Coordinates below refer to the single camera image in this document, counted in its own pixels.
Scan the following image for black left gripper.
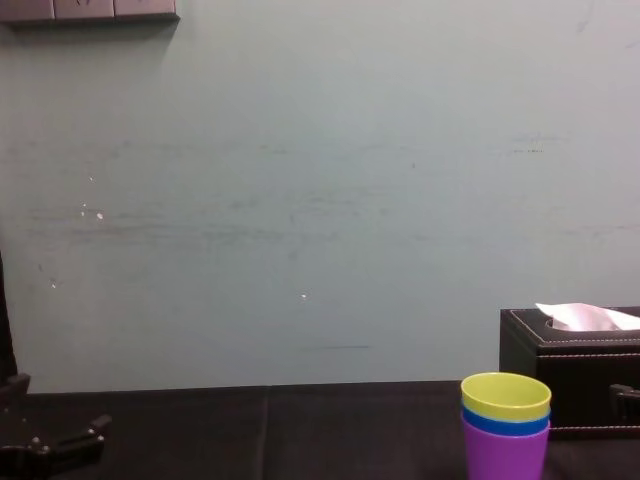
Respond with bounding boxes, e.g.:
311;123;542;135
0;372;113;480

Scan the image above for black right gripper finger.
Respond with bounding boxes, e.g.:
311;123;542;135
608;383;640;420

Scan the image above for black leather tissue box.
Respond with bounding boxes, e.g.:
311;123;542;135
499;306;640;442

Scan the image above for black upright pole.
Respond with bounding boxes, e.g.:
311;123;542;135
0;245;21;396

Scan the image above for white tissue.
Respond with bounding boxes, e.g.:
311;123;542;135
534;301;640;334

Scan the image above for yellow-green plastic cup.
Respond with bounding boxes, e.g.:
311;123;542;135
460;371;553;421

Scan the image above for blue plastic cup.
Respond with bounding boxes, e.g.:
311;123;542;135
461;402;552;438

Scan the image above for purple plastic cup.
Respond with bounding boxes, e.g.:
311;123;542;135
460;415;551;480

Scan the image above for black table cloth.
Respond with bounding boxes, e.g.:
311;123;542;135
0;381;640;480

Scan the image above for grey wall switch panel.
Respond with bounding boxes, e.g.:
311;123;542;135
0;0;181;27

